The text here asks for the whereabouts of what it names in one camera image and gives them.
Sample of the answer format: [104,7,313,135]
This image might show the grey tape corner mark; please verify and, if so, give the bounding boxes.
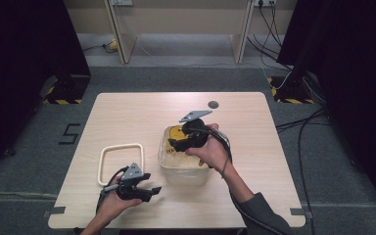
[289,207,314,220]
[42,206,68,219]

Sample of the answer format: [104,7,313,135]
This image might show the white wall socket with plugs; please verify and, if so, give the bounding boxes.
[254,0,277,8]

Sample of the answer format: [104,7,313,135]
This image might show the beige wooden desk back panel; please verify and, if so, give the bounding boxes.
[116,0,250,36]

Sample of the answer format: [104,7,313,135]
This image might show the black stand base striped tape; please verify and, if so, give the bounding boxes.
[267,75,316,105]
[41,73,92,106]

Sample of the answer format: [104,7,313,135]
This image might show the cream plastic bin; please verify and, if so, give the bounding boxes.
[158,124,212,188]

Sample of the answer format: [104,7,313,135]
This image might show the long black floor cable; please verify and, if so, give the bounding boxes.
[297,109,328,235]

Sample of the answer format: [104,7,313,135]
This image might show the left hand-held gripper black cable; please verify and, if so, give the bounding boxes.
[95,165,130,213]

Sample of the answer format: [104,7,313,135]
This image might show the hand-held gripper black cable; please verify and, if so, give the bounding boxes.
[95,165,130,213]
[205,126,277,235]

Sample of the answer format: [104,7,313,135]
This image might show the white floor cable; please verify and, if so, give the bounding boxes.
[251,62,296,91]

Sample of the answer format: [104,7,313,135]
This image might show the person's right hand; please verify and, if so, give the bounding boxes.
[185,122,234,175]

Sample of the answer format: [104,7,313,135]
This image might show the black curtain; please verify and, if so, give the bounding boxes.
[0,0,92,179]
[276,0,376,223]

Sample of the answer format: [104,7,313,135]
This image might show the person's left hand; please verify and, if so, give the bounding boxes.
[95,174,143,224]

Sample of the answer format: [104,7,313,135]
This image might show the black floor cable bundle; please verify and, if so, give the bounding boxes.
[274,108,333,132]

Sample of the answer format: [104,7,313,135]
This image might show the right hand-held gripper black cable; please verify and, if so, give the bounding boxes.
[205,126,277,235]

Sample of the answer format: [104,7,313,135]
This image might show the black power cable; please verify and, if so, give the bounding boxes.
[258,3,283,47]
[246,33,294,71]

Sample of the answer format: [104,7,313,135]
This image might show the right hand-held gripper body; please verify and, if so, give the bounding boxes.
[179,110,213,152]

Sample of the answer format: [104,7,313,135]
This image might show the beige wooden desk leg panel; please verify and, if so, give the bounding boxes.
[103,0,139,65]
[229,0,255,65]

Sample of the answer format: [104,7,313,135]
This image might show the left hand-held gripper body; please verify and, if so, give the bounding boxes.
[102,162,146,202]

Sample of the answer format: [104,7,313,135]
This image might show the yellow plug with black cable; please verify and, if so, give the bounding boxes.
[82,38,119,54]

